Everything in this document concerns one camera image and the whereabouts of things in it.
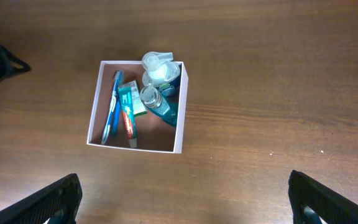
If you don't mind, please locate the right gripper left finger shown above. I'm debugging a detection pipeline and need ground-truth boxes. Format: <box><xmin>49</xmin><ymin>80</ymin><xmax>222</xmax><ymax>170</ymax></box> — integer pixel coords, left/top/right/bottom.
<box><xmin>0</xmin><ymin>174</ymin><xmax>83</xmax><ymax>224</ymax></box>

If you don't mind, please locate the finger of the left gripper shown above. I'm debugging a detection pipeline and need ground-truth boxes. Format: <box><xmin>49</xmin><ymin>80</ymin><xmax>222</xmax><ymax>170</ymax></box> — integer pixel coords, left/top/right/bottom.
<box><xmin>0</xmin><ymin>44</ymin><xmax>32</xmax><ymax>80</ymax></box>

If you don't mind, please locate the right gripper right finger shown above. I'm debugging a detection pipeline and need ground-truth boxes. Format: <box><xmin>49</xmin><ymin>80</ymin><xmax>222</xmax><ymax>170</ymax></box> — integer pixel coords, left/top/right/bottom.
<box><xmin>288</xmin><ymin>170</ymin><xmax>358</xmax><ymax>224</ymax></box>

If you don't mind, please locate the blue disposable razor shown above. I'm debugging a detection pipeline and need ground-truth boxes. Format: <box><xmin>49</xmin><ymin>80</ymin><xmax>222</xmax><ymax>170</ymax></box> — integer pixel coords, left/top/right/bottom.
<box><xmin>110</xmin><ymin>100</ymin><xmax>121</xmax><ymax>136</ymax></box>

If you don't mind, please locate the blue white toothbrush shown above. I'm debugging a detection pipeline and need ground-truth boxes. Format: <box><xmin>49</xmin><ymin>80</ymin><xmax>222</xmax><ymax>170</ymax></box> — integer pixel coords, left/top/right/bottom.
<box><xmin>101</xmin><ymin>70</ymin><xmax>124</xmax><ymax>145</ymax></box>

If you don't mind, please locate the green white soap packet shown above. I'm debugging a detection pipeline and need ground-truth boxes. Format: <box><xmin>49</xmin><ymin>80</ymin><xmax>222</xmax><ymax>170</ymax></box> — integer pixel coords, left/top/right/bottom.
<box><xmin>118</xmin><ymin>80</ymin><xmax>147</xmax><ymax>117</ymax></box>

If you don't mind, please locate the red green toothpaste tube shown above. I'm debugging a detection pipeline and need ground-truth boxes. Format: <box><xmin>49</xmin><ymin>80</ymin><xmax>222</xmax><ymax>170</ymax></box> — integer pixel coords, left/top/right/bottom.
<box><xmin>119</xmin><ymin>87</ymin><xmax>137</xmax><ymax>149</ymax></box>

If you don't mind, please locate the teal mouthwash bottle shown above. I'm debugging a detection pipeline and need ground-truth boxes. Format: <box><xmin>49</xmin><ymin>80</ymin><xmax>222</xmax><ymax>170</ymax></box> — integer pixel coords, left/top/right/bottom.
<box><xmin>140</xmin><ymin>85</ymin><xmax>178</xmax><ymax>127</ymax></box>

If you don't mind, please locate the foam handwash pump bottle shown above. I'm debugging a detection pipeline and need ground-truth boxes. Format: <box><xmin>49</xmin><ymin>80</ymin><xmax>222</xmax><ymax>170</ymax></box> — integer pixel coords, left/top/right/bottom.
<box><xmin>142</xmin><ymin>52</ymin><xmax>181</xmax><ymax>88</ymax></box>

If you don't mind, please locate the pink open cardboard box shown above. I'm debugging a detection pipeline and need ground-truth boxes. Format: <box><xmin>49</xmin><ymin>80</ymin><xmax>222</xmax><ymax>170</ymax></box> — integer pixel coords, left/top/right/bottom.
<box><xmin>87</xmin><ymin>60</ymin><xmax>188</xmax><ymax>154</ymax></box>

